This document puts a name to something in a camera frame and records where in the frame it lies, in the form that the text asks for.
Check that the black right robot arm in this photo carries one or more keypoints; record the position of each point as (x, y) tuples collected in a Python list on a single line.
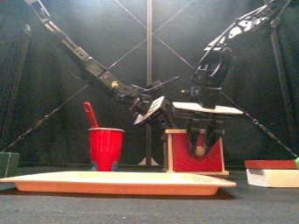
[(218, 65)]

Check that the red and white box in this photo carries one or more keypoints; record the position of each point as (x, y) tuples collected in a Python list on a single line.
[(169, 151)]

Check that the red ribbed plastic cup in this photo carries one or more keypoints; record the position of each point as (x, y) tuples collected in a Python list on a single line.
[(106, 148)]

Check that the white box with red lid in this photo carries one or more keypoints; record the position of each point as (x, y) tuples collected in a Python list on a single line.
[(273, 174)]

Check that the vertical metal frame pole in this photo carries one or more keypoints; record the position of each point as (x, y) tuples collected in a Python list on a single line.
[(149, 43)]

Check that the black slanted frame pole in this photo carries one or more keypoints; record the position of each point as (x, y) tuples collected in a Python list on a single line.
[(281, 87)]

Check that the blue toy item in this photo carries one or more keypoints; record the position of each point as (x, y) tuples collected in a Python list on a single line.
[(94, 166)]

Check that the red toothbrush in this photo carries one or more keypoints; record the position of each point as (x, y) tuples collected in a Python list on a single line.
[(90, 114)]

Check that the red drawer with wooden knob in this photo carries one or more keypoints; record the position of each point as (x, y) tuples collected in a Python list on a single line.
[(185, 160)]

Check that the green toy item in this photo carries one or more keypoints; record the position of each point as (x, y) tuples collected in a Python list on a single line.
[(297, 162)]

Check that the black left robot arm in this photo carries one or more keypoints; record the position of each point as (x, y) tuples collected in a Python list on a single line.
[(95, 68)]

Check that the green box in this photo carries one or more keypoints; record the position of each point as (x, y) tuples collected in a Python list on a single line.
[(7, 164)]

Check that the cream plastic tray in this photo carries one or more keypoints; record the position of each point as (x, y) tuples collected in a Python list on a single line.
[(117, 182)]

